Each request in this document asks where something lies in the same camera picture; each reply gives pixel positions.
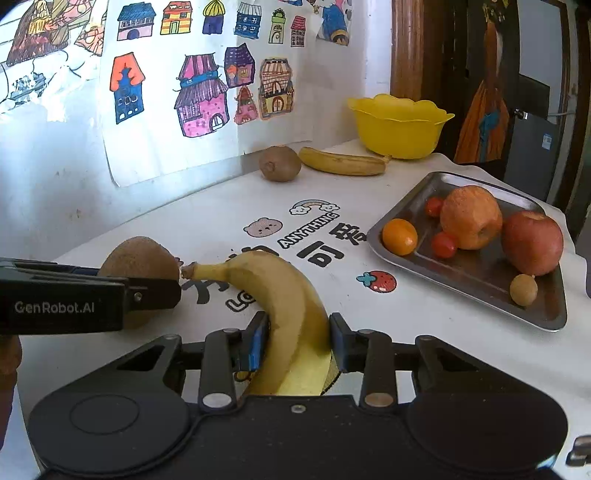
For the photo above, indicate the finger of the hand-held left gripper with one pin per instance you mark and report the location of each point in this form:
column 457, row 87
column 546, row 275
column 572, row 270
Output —
column 90, row 272
column 154, row 295

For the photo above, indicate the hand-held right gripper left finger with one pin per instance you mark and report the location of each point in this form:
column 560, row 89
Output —
column 258, row 344

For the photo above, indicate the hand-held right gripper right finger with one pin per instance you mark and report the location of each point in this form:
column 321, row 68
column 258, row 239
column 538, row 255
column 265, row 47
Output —
column 336, row 344

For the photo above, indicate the large brown kiwi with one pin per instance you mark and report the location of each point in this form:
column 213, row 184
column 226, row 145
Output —
column 138, row 258

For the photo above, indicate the curved yellow banana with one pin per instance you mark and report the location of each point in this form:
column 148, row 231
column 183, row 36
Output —
column 291, row 314

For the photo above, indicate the orange tangerine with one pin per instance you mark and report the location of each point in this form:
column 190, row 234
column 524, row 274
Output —
column 400, row 237

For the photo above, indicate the stainless steel tray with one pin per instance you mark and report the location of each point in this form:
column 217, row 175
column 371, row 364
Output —
column 480, row 277

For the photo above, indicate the streaked orange-red apple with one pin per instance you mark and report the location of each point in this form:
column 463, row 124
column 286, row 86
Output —
column 471, row 217

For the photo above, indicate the small brown longan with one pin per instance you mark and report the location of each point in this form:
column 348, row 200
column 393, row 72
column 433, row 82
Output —
column 523, row 290

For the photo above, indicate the smooth red apple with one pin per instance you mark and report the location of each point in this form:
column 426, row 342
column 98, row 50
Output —
column 533, row 242

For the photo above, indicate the person's left hand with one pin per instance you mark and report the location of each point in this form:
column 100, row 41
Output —
column 9, row 369

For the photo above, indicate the colourful houses drawing poster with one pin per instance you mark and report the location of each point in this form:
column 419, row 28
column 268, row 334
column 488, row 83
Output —
column 161, row 147

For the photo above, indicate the red cherry tomato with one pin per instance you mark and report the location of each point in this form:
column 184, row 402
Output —
column 434, row 206
column 444, row 245

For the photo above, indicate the long yellow banana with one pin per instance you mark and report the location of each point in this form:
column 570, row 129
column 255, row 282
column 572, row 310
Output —
column 344, row 162

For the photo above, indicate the kiwi with sticker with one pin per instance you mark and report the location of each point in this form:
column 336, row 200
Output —
column 279, row 163

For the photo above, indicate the yellow plastic bowl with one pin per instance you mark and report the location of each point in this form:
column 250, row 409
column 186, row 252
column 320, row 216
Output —
column 397, row 124

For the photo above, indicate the brown and white drawing sheet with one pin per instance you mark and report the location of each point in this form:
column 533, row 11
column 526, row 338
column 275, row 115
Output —
column 41, row 41

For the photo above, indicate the grey metal box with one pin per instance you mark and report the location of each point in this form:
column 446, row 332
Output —
column 535, row 152

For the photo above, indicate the blue figure drawing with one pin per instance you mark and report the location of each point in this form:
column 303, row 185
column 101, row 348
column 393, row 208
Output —
column 334, row 21

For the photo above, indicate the wooden door frame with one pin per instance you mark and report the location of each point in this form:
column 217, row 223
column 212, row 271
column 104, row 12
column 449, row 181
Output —
column 407, row 46

